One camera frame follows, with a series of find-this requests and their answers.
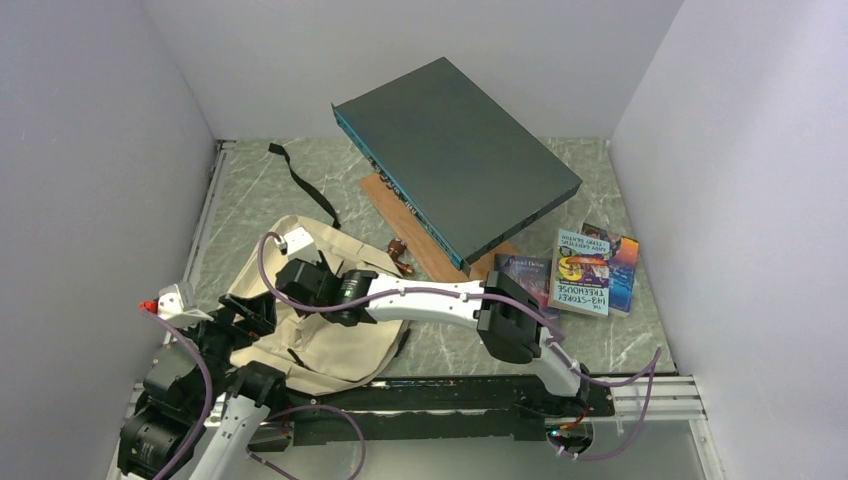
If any dark purple paperback book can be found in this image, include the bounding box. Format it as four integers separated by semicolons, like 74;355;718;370
493;254;561;336

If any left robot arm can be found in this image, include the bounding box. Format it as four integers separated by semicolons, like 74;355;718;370
117;293;288;479

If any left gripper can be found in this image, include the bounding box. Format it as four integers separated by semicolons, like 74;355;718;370
171;289;275;411

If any wooden board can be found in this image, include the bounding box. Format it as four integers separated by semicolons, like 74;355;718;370
359;173;519;282

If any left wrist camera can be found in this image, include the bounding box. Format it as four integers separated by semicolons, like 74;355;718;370
139;281;203;329

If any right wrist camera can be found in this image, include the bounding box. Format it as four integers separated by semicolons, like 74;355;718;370
274;227;320;264

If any treehouse paperback book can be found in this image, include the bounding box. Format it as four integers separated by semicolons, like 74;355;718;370
548;229;610;317

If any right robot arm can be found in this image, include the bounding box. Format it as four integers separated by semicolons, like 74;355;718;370
260;259;590;415

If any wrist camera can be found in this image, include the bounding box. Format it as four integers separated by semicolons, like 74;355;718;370
139;281;203;329
274;227;320;264

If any brown pipe tee fitting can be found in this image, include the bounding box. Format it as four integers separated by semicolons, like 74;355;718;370
387;237;415;276

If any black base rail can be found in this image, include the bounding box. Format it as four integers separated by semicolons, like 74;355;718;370
270;374;615;446

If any blue orange paperback book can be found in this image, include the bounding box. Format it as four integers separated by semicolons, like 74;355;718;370
580;222;639;317

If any cream canvas backpack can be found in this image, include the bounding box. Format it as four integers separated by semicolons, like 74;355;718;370
230;214;410;396

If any dark grey network switch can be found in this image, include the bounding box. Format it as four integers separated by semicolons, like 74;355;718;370
332;57;582;271

